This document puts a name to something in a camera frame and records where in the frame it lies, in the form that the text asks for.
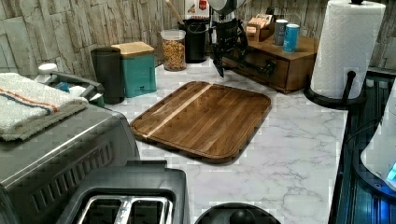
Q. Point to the black drawer handle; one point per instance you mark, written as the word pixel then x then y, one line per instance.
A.
pixel 267 69

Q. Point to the stainless toaster oven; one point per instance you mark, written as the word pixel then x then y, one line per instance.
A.
pixel 41 173

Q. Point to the red white box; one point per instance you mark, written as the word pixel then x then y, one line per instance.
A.
pixel 196 9

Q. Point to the wooden drawer box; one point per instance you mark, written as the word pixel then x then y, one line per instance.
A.
pixel 292 68

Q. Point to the blue can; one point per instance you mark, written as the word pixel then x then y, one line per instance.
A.
pixel 291 37

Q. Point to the glass jar of cereal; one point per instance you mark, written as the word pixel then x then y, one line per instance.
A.
pixel 173 49

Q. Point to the wooden tea bag organizer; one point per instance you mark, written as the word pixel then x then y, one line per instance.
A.
pixel 260 27

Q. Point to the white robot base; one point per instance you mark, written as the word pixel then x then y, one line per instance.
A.
pixel 379 157

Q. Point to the black utensil holder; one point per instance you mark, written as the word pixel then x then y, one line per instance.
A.
pixel 195 39

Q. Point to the grey can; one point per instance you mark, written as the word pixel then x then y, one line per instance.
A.
pixel 279 32

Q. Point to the teal box with wooden lid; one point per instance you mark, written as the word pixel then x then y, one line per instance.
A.
pixel 137 60

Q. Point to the wooden cutting board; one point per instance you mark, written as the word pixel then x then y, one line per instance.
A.
pixel 204 120

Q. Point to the paper towel roll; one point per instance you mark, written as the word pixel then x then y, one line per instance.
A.
pixel 346 43

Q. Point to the black round knob lid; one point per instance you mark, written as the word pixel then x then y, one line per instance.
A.
pixel 236 213

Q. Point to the black paper towel stand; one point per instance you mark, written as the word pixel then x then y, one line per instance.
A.
pixel 341 100

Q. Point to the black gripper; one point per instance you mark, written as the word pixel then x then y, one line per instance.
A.
pixel 228 38

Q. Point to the striped folded towel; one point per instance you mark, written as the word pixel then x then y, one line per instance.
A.
pixel 27 106

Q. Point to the white capped bottle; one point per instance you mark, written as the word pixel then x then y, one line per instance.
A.
pixel 44 71

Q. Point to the black toaster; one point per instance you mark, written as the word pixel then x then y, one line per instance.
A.
pixel 140 192

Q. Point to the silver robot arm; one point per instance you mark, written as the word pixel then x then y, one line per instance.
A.
pixel 222 10

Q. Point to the grey caddy handle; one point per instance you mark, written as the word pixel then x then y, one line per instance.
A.
pixel 91 88

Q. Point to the wooden spoon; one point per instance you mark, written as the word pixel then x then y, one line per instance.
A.
pixel 174 11

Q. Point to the black round canister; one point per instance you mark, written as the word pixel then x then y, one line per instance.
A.
pixel 107 68

